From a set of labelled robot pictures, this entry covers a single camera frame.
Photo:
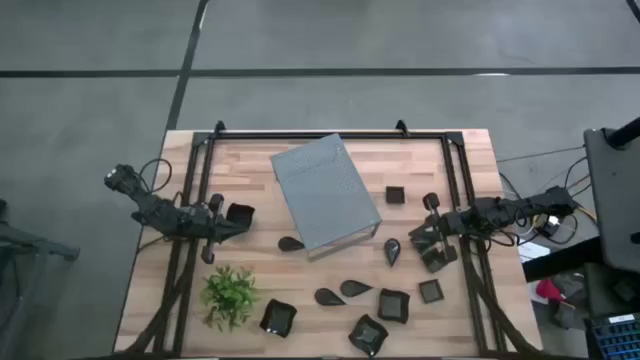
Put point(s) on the blue parts organiser box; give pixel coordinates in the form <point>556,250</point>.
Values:
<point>617,342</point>

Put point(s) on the grey stand base plate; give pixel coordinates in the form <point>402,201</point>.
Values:
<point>620,210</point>

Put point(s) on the black floor beam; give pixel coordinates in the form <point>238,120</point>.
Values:
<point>560,260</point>

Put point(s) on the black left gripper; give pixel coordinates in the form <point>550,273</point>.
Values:
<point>212,235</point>

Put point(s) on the white power adapter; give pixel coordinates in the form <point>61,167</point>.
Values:
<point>550,222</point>

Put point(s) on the white paper sheet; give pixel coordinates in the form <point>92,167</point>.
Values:
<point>531,250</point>

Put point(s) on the black teardrop plate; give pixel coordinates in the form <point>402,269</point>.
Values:
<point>392,250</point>
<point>326,297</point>
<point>352,288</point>
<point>289,244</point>

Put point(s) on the black stand pole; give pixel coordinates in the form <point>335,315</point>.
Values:
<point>625,134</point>

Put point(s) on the black aluminium table frame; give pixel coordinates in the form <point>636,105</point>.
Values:
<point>325,135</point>

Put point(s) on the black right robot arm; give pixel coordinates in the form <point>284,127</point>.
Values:
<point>520,207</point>

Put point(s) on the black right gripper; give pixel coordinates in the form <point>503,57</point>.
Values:
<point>447,225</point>

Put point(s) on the black wavy square plate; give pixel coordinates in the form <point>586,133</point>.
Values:
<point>393,306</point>
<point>241,214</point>
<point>278,318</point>
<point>368,335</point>

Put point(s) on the dark storage case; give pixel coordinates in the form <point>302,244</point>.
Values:
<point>610,295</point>

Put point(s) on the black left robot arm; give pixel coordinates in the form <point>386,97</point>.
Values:
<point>150,205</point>

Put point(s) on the green artificial plant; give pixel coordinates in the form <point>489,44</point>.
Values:
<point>230,297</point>

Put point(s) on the small black square plate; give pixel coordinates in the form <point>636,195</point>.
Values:
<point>431,291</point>
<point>434,263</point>
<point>395,195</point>

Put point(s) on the grey chair base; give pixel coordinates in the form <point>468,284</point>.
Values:
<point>35,245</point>

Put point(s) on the grey perforated metal shelf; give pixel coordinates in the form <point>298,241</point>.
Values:
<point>325,195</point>

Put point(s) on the red cloth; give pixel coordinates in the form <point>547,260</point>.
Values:
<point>547,290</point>

